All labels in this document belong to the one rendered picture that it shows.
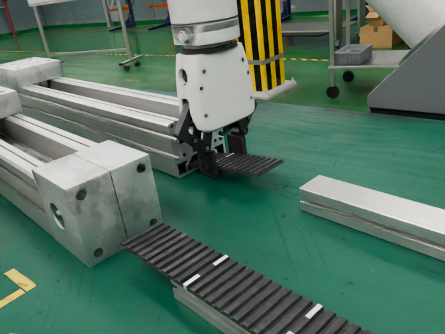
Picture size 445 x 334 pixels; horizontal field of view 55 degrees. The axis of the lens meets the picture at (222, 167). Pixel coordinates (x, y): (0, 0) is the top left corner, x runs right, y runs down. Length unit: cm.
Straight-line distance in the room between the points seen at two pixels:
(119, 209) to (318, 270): 22
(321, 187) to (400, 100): 37
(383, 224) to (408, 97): 40
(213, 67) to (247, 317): 31
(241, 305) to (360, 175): 31
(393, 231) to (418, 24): 49
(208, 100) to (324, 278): 25
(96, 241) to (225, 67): 26
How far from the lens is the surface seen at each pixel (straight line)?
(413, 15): 87
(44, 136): 68
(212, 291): 36
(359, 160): 64
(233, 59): 56
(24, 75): 111
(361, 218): 48
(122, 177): 47
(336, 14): 565
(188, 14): 52
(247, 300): 35
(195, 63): 53
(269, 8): 385
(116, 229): 49
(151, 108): 76
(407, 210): 46
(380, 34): 553
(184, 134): 55
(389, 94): 84
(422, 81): 82
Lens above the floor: 105
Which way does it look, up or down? 24 degrees down
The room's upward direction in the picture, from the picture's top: 8 degrees counter-clockwise
